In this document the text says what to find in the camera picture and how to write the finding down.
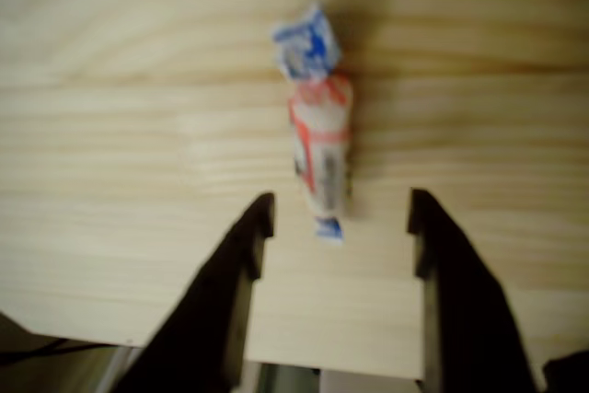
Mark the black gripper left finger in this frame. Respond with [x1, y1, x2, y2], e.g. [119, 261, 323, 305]
[112, 192, 276, 393]

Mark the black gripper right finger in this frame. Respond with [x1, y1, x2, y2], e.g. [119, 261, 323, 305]
[406, 188, 539, 393]

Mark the white red blue candy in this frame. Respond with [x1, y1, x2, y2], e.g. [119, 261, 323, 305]
[270, 1, 355, 246]

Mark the thin black cable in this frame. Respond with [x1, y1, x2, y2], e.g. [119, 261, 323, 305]
[0, 339, 73, 364]

